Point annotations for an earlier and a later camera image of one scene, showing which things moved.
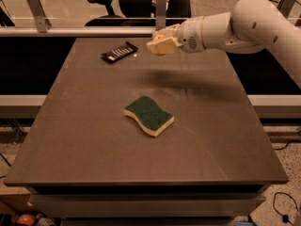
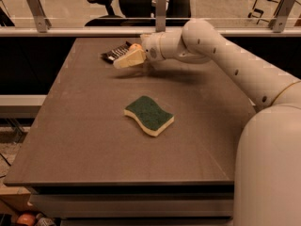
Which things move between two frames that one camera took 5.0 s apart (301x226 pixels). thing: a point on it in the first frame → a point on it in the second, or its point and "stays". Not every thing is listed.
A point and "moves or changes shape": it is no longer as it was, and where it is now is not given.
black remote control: x=115 y=55 stays
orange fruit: x=159 y=37 moves or changes shape
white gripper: x=189 y=35 → x=151 y=47
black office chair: x=137 y=7 stays
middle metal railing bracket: x=161 y=8 stays
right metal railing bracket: x=287 y=2 stays
